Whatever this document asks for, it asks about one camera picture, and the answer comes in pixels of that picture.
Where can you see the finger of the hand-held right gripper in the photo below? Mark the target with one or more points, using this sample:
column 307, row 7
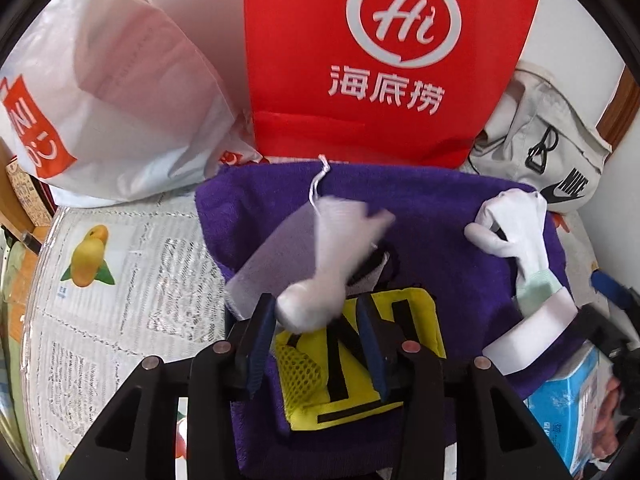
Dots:
column 607, row 287
column 600, row 327

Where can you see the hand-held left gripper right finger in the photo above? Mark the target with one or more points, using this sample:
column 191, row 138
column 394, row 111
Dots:
column 372, row 350

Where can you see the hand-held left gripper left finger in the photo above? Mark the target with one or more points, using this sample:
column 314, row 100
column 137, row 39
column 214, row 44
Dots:
column 261, row 345

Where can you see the yellow mesh cloth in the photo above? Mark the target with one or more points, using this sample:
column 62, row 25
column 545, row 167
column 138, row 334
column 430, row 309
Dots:
column 345, row 385

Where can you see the blue tissue pack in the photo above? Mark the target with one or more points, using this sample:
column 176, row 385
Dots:
column 565, row 410

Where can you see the white sponge block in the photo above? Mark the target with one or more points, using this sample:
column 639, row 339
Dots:
column 530, row 335

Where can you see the white sock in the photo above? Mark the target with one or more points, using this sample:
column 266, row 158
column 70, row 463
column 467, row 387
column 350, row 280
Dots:
column 515, row 230

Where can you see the person's right hand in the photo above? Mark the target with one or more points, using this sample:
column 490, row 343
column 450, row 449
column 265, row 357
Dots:
column 607, row 410

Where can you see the purple towel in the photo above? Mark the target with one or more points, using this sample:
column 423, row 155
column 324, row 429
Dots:
column 440, row 240

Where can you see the grey waist bag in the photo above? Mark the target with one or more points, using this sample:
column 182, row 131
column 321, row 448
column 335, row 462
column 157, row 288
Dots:
column 550, row 125

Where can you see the red paper shopping bag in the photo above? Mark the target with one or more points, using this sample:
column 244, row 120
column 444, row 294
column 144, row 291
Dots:
column 390, row 110

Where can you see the green blanket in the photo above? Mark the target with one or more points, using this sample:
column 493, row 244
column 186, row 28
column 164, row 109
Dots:
column 11, row 310

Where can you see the patterned cover book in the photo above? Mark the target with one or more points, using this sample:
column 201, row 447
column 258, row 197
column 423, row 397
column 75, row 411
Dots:
column 27, row 195

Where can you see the white plastic shopping bag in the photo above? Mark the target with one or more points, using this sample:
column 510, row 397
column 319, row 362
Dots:
column 140, row 85

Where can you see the brown wooden door frame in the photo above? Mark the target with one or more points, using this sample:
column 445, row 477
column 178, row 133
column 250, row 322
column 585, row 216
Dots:
column 619, row 110

